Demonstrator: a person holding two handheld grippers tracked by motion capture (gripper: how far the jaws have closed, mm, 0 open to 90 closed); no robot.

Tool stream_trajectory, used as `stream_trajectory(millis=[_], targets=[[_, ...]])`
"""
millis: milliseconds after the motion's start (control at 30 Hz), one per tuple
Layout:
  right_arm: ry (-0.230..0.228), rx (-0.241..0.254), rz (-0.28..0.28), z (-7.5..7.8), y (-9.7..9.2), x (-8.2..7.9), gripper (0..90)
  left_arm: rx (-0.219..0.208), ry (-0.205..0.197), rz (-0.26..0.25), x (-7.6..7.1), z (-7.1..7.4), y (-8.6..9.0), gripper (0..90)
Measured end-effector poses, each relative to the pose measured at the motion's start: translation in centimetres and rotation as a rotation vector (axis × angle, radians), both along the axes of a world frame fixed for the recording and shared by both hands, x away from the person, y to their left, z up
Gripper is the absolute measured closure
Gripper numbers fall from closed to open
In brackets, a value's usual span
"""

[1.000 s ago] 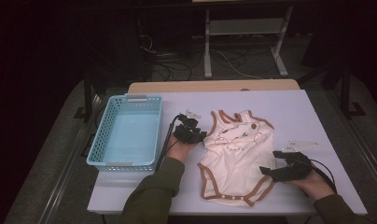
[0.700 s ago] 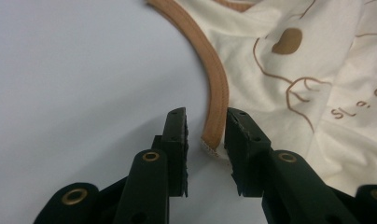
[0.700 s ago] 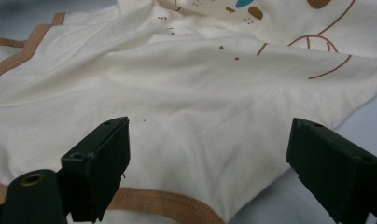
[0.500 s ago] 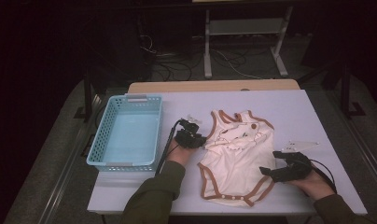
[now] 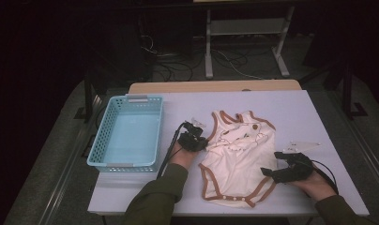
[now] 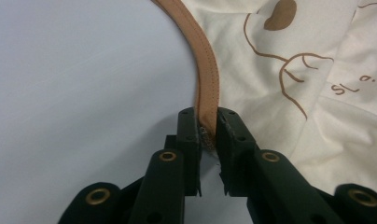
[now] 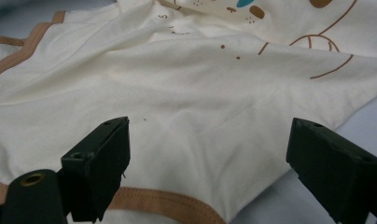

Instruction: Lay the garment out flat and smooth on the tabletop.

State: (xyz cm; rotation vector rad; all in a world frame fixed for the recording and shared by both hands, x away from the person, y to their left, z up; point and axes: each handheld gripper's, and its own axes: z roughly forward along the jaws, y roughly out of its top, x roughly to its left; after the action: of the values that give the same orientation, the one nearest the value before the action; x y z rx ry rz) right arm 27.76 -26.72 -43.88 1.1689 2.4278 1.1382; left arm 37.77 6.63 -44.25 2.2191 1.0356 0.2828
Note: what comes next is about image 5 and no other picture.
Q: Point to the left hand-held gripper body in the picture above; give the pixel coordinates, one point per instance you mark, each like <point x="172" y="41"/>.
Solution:
<point x="189" y="140"/>

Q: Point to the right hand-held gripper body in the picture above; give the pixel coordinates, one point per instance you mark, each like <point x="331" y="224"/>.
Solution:
<point x="295" y="170"/>

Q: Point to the cream baby bodysuit brown trim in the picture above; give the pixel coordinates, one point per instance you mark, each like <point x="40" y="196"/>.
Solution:
<point x="237" y="165"/>

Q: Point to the light blue plastic basket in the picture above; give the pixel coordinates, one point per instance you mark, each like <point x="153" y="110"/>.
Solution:
<point x="128" y="137"/>

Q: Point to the person's left hand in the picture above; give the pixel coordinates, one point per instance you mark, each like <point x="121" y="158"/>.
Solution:
<point x="183" y="157"/>

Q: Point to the person's right hand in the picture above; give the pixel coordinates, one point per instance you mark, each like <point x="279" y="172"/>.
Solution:
<point x="317" y="187"/>

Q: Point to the black metal stand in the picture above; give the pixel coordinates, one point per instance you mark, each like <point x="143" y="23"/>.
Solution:
<point x="347" y="90"/>
<point x="88" y="93"/>

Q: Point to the metal floor rail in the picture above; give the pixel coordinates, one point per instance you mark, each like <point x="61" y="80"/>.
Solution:
<point x="366" y="156"/>
<point x="65" y="178"/>

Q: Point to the white metal desk frame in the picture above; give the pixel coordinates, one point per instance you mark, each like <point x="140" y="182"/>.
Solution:
<point x="247" y="26"/>

